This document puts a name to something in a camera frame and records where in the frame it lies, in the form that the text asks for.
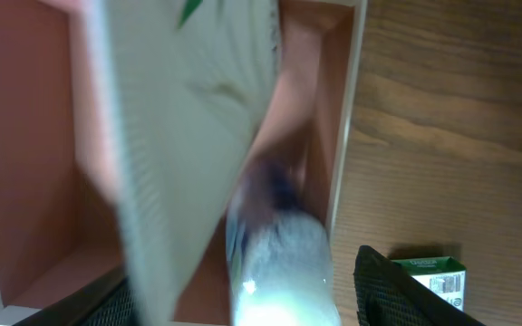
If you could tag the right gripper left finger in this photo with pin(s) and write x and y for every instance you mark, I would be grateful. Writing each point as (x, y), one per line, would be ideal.
(107, 301)

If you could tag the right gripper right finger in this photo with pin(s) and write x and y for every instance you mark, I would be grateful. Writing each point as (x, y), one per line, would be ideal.
(388, 296)

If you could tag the green white soap box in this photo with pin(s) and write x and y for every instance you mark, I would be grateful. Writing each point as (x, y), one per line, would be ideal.
(444, 276)

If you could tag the clear pump bottle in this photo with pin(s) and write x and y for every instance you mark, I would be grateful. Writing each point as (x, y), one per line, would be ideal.
(279, 259)

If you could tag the white lotion tube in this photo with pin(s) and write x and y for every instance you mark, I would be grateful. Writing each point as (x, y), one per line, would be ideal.
(186, 86)

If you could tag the white box with brown interior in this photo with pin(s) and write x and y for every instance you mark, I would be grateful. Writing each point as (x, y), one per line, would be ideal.
(59, 227)

